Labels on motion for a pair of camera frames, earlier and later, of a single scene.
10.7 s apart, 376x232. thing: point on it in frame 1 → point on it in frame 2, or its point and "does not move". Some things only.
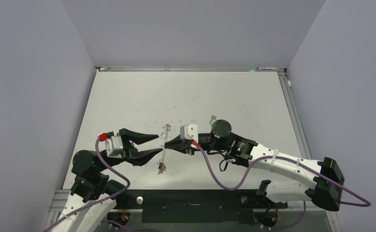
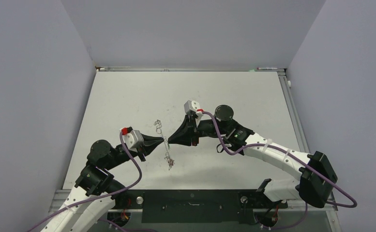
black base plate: x=199 y=206 does not move
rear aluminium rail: x=102 y=68 does not move
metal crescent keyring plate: x=161 y=166 → x=170 y=162
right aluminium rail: x=293 y=117 does not move
